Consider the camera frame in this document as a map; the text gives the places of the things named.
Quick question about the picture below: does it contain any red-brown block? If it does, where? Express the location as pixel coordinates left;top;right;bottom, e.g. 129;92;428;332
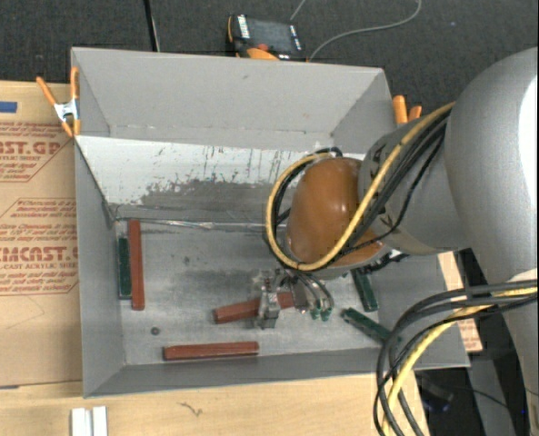
213;291;297;325
127;219;146;312
162;341;261;362

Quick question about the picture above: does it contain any black cylinder on white bracket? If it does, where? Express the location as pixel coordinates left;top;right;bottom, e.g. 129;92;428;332
364;248;409;273

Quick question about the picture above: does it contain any brown cardboard board, red print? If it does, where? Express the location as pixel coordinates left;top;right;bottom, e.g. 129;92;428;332
0;78;85;392

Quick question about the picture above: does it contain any dark green flat block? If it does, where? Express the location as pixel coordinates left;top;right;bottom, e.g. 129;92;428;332
341;307;395;342
351;268;381;313
116;235;134;301

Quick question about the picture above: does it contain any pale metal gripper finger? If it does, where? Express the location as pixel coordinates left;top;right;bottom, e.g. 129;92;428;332
254;307;281;331
251;271;276;302

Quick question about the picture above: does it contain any grey metal bin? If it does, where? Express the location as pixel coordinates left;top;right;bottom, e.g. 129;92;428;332
70;46;473;399

